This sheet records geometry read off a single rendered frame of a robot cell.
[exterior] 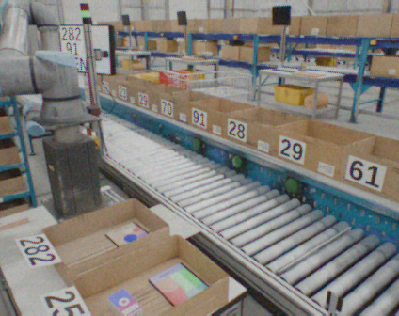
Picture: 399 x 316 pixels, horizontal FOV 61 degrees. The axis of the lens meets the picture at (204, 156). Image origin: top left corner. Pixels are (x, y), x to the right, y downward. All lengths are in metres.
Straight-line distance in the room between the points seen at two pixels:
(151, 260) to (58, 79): 0.78
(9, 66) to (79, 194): 0.58
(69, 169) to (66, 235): 0.29
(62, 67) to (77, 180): 0.48
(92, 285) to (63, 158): 0.58
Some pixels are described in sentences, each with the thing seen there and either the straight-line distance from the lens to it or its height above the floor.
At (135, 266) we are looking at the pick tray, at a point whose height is 0.79.
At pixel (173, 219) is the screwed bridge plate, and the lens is 1.51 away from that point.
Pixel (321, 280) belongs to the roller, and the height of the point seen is 0.74.
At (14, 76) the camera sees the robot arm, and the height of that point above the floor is 1.36.
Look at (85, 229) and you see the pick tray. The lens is 1.46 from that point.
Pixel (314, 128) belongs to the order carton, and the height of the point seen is 1.00.
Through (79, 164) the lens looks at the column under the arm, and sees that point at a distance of 1.56.
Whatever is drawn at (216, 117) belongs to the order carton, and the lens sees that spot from 2.14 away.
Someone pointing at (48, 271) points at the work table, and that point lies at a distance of 1.35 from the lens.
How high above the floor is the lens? 1.54
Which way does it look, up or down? 21 degrees down
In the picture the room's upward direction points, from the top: straight up
